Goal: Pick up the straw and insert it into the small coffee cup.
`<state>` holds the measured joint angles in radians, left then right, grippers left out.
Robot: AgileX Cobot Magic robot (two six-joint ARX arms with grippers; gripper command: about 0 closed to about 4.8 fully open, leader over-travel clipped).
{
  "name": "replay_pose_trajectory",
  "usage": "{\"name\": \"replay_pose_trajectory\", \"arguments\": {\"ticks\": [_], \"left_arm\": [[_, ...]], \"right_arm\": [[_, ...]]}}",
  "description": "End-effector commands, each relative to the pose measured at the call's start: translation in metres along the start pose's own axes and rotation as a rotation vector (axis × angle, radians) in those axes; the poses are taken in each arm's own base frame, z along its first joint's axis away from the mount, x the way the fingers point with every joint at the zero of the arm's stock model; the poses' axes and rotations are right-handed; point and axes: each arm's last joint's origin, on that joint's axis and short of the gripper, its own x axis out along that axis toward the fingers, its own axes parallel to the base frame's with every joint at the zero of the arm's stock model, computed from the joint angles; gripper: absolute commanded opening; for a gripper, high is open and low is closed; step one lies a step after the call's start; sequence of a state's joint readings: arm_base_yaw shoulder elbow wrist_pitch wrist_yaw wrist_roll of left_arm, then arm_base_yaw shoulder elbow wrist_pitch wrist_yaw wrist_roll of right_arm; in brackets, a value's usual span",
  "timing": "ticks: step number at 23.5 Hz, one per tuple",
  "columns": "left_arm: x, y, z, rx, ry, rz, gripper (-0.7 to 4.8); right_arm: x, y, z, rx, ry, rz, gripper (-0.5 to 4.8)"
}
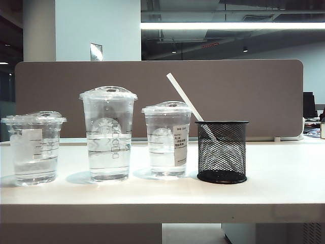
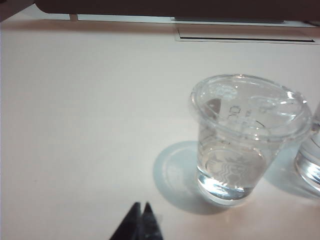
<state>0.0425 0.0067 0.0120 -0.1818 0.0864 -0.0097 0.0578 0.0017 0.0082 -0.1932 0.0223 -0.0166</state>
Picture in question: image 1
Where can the tall clear plastic cup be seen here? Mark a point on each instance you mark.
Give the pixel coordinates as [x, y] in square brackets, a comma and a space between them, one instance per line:
[109, 142]

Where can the medium labelled clear plastic cup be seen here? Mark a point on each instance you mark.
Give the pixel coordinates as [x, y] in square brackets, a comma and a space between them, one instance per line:
[165, 142]

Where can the brown desk divider panel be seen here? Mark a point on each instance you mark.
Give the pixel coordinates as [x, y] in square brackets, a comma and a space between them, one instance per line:
[241, 96]

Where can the white divider foot bracket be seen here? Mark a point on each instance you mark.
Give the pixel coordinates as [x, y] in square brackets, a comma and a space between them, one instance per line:
[277, 139]

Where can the silver wall sign plate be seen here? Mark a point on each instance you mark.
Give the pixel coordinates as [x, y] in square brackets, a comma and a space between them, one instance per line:
[96, 52]

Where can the black computer monitor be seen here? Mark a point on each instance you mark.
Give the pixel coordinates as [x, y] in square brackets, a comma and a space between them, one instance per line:
[309, 104]

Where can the white vented cabinet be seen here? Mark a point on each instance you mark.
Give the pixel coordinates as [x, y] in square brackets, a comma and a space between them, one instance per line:
[279, 233]

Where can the small clear plastic cup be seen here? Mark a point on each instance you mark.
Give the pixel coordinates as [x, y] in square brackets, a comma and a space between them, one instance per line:
[35, 157]

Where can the dark desk front panel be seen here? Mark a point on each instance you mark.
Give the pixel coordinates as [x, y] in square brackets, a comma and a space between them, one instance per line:
[76, 233]

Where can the black mesh pen holder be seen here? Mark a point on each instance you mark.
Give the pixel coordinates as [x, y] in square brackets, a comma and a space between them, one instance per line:
[223, 175]

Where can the white drinking straw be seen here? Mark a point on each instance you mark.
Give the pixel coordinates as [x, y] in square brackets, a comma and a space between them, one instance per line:
[183, 95]

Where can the beige box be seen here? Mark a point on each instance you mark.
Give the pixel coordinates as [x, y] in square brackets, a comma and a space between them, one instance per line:
[322, 130]

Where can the long ceiling light strip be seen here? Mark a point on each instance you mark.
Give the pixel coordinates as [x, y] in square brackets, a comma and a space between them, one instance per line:
[228, 25]

